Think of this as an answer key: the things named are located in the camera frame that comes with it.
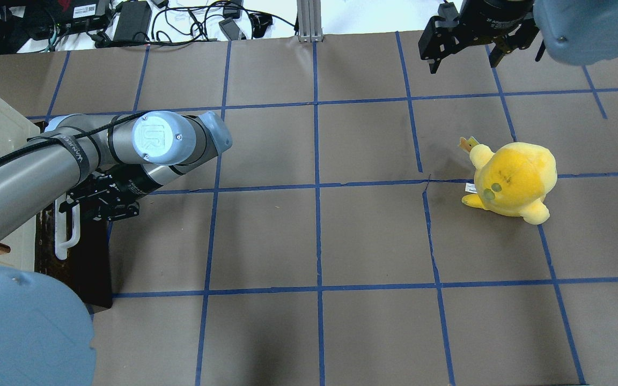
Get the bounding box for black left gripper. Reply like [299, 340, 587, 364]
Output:
[58, 165, 151, 221]

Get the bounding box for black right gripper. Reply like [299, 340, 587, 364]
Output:
[418, 1, 539, 74]

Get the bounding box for white drawer handle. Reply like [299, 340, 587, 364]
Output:
[53, 195, 81, 261]

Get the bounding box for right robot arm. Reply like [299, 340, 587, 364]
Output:
[418, 1, 618, 74]

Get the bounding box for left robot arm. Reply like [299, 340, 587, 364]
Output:
[0, 110, 233, 385]

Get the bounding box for yellow plush toy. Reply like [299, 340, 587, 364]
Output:
[459, 137, 558, 225]

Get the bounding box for black power brick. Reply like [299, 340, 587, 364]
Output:
[112, 1, 151, 47]

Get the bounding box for aluminium frame post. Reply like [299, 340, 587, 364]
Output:
[296, 0, 324, 42]

